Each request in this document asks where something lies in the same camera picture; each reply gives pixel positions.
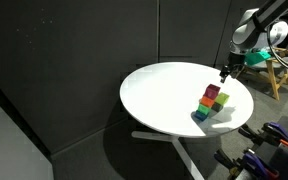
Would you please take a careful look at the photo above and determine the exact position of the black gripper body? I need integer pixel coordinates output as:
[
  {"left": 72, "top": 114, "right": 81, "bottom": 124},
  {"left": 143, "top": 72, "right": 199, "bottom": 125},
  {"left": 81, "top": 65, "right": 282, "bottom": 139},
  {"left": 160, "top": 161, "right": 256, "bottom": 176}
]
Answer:
[{"left": 226, "top": 50, "right": 247, "bottom": 74}]

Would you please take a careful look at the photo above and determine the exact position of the yellow block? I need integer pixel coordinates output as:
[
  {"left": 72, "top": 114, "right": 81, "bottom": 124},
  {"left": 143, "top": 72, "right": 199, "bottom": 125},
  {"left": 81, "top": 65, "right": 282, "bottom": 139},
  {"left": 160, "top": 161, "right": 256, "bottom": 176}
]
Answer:
[{"left": 214, "top": 92, "right": 231, "bottom": 107}]

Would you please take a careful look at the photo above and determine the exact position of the pink block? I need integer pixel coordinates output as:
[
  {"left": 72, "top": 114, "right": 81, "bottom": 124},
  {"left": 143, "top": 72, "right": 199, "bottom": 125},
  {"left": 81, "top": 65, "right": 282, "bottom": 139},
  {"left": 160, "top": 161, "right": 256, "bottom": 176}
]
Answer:
[{"left": 203, "top": 83, "right": 222, "bottom": 100}]

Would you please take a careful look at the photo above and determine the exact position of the orange block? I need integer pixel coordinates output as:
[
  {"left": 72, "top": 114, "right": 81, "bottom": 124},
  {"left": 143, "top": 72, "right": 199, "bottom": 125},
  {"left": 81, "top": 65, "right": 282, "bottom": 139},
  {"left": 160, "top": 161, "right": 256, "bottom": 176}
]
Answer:
[{"left": 199, "top": 95, "right": 216, "bottom": 108}]

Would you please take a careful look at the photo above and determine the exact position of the green block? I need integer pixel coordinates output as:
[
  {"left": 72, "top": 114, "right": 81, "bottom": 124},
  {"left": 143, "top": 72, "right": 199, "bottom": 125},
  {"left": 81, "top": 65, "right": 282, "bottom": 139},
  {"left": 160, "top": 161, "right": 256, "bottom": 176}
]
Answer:
[{"left": 196, "top": 103, "right": 213, "bottom": 116}]

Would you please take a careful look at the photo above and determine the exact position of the blue block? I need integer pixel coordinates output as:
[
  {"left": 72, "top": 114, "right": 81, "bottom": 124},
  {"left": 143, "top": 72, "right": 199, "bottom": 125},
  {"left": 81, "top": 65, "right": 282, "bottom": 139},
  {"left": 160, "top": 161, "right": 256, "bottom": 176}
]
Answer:
[{"left": 193, "top": 110, "right": 209, "bottom": 122}]

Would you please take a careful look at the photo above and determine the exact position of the wooden chair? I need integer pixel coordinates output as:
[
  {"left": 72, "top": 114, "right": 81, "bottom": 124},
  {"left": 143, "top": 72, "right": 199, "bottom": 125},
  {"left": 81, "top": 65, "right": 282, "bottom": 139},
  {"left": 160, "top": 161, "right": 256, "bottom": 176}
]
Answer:
[{"left": 240, "top": 46, "right": 288, "bottom": 101}]

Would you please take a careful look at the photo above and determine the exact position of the purple clamp with orange tips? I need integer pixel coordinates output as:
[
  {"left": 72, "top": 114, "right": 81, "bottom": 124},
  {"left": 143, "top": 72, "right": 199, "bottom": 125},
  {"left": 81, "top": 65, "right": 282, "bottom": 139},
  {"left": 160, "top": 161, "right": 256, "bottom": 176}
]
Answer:
[{"left": 263, "top": 121, "right": 288, "bottom": 149}]

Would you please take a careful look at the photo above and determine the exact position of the white table base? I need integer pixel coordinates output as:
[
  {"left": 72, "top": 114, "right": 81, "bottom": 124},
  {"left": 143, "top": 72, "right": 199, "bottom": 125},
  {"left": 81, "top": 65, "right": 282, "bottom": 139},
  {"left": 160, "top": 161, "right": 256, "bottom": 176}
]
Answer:
[{"left": 131, "top": 130, "right": 205, "bottom": 180}]

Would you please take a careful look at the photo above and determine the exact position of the teal camera mount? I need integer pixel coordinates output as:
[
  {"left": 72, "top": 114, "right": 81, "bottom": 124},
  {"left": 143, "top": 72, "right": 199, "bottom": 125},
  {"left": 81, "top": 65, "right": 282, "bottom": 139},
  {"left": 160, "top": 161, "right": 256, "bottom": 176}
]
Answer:
[{"left": 244, "top": 49, "right": 272, "bottom": 67}]

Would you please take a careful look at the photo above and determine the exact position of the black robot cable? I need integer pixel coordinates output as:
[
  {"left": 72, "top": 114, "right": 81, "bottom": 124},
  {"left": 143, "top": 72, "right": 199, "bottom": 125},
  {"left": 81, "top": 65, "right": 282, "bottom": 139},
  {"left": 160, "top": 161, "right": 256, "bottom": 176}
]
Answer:
[{"left": 265, "top": 6, "right": 288, "bottom": 76}]

